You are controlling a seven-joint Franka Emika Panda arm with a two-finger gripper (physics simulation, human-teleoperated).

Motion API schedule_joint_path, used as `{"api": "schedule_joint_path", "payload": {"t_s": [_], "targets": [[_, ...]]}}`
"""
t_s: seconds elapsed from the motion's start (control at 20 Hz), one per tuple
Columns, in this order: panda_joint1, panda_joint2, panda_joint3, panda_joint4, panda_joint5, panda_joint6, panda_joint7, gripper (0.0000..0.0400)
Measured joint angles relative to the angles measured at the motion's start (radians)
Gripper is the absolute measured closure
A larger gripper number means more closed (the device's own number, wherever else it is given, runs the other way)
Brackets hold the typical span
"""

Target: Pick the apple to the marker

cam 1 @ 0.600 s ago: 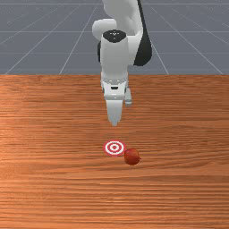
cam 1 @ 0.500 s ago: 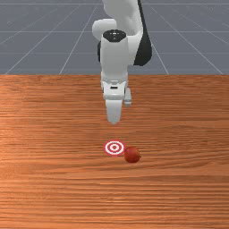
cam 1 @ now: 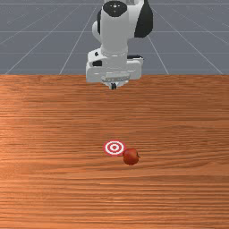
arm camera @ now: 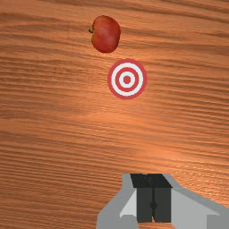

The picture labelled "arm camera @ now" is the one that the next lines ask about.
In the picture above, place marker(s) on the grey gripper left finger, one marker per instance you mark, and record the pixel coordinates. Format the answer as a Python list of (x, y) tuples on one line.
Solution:
[(128, 205)]

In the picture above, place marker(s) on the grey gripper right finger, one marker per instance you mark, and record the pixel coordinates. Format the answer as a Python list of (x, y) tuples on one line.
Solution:
[(190, 211)]

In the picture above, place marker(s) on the red apple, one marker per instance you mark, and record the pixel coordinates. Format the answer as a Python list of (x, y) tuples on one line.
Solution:
[(106, 34)]

